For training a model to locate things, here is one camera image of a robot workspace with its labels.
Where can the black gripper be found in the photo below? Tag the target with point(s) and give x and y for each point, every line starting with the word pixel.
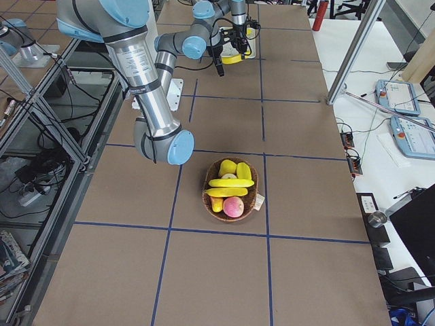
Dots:
pixel 239 32
pixel 216 50

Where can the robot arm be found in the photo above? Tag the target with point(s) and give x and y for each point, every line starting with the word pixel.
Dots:
pixel 122 27
pixel 204 35

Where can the brown wicker basket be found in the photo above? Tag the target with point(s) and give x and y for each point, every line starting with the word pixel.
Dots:
pixel 248 200

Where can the white basket tag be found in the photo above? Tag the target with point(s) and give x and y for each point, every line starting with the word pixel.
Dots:
pixel 259 201

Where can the white bear tray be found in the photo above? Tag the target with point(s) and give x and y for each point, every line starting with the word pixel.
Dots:
pixel 250 53

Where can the red cylinder bottle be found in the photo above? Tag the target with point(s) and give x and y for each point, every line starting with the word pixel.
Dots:
pixel 321 12

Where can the yellow lemon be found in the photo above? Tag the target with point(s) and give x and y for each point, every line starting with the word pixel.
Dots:
pixel 227 167

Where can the yellow starfruit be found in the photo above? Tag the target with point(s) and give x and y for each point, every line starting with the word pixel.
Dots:
pixel 243 171

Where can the black office chair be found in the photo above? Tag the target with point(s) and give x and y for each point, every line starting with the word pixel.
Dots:
pixel 358 8

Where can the yellow orange pear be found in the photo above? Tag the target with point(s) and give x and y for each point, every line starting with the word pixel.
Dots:
pixel 217 204

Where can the red pink apple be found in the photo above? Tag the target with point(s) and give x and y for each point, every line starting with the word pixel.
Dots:
pixel 233 207

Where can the far blue teach pendant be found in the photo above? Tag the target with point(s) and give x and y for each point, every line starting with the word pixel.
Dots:
pixel 398 96

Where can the blue teach pendant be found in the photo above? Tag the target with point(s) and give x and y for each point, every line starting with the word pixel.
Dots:
pixel 398 96
pixel 413 140

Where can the near blue teach pendant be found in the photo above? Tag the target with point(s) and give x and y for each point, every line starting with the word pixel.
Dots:
pixel 413 140

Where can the green tipped stick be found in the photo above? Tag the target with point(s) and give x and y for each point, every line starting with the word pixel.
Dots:
pixel 389 111

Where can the metal cup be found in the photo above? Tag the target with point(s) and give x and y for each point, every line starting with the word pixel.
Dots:
pixel 377 219

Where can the black label box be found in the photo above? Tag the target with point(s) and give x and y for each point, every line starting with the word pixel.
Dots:
pixel 377 236

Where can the stack of cloths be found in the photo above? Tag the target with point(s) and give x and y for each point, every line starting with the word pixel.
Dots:
pixel 14 265

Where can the black cable connector left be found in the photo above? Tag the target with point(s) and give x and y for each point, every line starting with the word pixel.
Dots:
pixel 347 140

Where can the black cable connector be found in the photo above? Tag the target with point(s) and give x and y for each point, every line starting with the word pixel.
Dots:
pixel 347 140
pixel 354 164

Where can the aluminium frame post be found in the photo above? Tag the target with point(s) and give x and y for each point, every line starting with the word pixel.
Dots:
pixel 361 35

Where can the black cable connector right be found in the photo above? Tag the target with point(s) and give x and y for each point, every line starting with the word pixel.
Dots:
pixel 354 164

